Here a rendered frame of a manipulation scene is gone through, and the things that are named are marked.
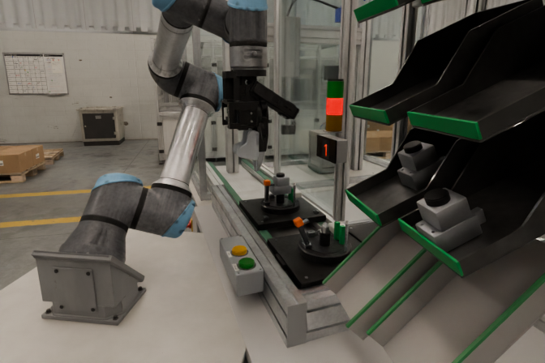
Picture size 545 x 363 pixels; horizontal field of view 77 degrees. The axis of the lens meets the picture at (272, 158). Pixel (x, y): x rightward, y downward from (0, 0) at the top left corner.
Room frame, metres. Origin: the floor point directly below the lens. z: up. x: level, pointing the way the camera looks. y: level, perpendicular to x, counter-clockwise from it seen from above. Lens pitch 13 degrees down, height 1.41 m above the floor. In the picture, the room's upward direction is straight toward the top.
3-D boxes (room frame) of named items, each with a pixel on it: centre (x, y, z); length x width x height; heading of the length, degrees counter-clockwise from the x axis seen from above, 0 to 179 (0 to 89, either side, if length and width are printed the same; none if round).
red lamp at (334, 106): (1.06, -0.19, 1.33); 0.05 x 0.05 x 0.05
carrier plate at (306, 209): (1.16, -0.03, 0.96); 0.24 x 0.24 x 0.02; 20
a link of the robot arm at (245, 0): (0.72, 0.05, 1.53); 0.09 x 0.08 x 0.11; 16
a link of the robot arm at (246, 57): (0.72, 0.05, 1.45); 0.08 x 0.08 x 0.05
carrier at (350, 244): (0.84, -0.14, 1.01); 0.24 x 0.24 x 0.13; 20
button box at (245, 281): (0.85, 0.09, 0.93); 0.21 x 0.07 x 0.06; 20
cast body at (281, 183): (1.16, -0.04, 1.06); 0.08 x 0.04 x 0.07; 110
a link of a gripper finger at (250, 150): (0.70, 0.05, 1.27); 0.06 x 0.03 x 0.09; 110
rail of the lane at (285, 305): (1.05, 0.09, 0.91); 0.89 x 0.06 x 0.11; 20
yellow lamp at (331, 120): (1.06, -0.19, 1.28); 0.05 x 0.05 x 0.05
